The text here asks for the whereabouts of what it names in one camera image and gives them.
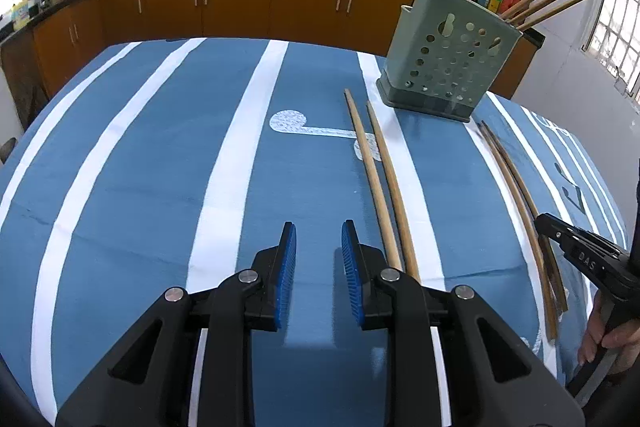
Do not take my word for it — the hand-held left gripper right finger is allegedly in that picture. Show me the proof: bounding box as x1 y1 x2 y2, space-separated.
341 219 586 427

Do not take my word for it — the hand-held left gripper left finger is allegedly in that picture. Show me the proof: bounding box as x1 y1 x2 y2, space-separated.
55 221 298 427

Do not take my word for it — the green perforated utensil holder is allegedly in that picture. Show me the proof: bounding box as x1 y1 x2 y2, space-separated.
376 0 525 124

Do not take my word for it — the person's right hand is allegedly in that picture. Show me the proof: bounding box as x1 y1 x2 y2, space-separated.
578 293 640 376

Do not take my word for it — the large barred window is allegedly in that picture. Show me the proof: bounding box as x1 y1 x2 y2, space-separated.
581 0 640 100

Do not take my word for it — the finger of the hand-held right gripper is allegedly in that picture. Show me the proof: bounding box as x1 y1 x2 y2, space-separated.
534 212 636 281

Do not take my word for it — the blue white striped tablecloth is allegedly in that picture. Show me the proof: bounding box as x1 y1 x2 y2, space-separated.
0 37 629 427

